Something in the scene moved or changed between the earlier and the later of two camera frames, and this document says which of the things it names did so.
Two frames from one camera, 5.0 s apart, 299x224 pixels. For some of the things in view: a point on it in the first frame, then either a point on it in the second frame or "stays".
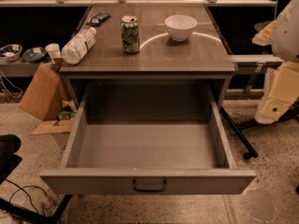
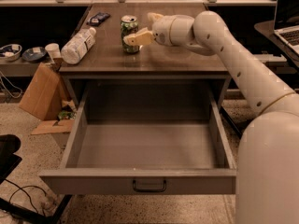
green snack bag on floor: [66, 115] stays
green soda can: [130, 34] stays
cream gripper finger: [264, 35] → [143, 36]
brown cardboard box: [44, 101] stays
